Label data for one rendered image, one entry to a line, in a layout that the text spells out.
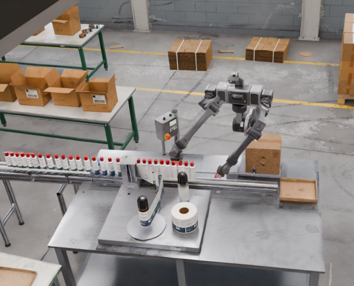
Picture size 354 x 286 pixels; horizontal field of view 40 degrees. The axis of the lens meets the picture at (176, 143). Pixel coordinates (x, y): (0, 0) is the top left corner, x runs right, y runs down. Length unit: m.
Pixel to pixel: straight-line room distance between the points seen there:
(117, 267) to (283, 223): 1.56
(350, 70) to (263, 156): 2.97
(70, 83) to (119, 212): 2.44
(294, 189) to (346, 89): 3.07
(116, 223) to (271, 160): 1.43
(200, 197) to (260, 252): 0.73
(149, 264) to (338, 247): 1.81
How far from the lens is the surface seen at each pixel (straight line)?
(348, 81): 7.08
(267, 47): 8.39
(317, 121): 6.80
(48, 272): 3.93
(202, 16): 9.53
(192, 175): 4.25
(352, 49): 6.88
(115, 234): 3.93
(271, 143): 4.34
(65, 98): 5.92
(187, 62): 8.14
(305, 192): 4.29
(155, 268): 4.52
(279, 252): 3.78
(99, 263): 4.66
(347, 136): 6.55
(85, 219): 4.20
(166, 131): 4.08
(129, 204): 4.17
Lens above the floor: 3.59
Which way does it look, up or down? 34 degrees down
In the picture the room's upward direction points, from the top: 6 degrees counter-clockwise
